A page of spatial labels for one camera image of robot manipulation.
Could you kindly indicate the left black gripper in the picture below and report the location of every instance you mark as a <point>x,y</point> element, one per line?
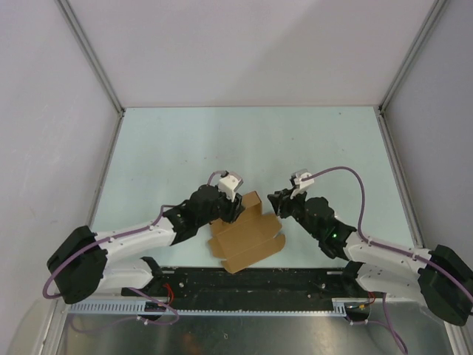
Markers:
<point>233,208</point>

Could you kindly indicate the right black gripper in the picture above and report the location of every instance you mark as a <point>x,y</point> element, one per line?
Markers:
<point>281,201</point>

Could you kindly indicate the brown cardboard box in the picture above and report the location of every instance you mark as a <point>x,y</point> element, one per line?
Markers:
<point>253,237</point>

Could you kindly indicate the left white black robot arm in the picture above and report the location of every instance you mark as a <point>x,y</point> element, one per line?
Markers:
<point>88,262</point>

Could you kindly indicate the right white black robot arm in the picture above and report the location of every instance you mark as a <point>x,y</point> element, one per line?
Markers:
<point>437,279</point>

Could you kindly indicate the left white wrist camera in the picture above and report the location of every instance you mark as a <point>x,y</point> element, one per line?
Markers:
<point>229,183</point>

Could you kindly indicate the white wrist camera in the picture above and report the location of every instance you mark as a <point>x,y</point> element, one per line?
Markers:
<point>229,183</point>
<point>301,181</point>

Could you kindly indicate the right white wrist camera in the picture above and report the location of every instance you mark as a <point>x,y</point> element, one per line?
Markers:
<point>301,181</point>

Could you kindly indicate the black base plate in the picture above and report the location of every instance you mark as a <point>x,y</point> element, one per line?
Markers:
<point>182,282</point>

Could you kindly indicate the grey slotted cable duct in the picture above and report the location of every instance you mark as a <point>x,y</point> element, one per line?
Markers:
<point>146,307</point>

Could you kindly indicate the left aluminium frame post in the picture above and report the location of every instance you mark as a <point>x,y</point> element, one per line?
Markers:
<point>89,52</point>

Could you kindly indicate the aluminium frame post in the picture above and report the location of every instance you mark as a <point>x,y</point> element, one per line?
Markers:
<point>89,52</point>
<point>426,30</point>

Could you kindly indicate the right aluminium frame post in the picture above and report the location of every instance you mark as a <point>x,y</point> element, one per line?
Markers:
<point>426,30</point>

